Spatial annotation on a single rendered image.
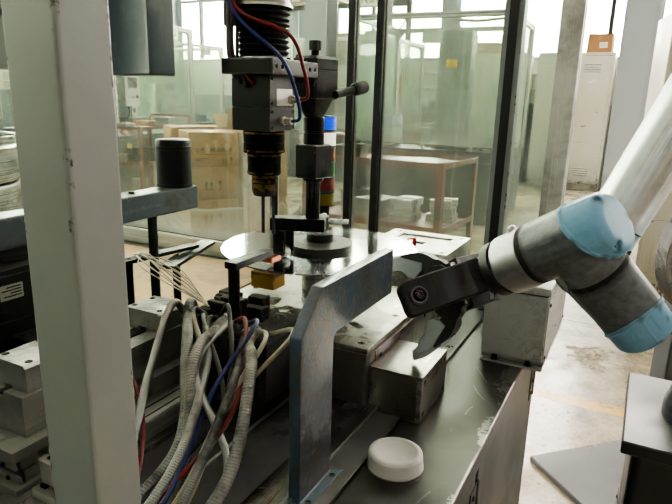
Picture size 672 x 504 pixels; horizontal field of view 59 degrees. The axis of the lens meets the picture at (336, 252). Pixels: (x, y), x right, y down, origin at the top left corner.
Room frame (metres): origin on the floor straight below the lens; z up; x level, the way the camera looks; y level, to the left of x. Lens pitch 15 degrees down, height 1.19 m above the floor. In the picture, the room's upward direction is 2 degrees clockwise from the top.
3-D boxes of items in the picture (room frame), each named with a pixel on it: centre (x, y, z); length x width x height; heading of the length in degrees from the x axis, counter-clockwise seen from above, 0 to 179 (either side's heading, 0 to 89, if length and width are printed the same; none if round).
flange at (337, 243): (0.98, 0.03, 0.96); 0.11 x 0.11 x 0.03
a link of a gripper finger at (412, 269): (0.85, -0.11, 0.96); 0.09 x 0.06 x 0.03; 41
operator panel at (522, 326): (1.09, -0.37, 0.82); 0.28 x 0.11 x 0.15; 153
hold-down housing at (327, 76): (0.90, 0.04, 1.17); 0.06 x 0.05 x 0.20; 144
